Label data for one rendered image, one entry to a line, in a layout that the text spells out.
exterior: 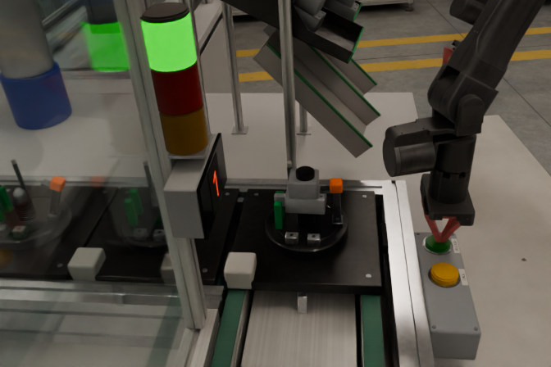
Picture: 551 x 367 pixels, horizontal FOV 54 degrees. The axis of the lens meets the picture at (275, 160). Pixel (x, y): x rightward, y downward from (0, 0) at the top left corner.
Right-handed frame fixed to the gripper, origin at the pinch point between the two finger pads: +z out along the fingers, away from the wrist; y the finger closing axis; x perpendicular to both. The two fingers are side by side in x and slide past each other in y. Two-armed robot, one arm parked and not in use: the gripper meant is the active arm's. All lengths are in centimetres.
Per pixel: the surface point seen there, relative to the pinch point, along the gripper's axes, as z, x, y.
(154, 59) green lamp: -40, -35, 20
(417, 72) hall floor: 98, 36, -280
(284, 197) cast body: -6.7, -25.3, -1.1
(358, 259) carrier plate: 0.6, -13.2, 4.9
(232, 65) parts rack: -7, -43, -54
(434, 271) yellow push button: 0.4, -1.9, 7.3
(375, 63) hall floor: 98, 8, -296
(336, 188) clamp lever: -9.2, -16.8, -0.4
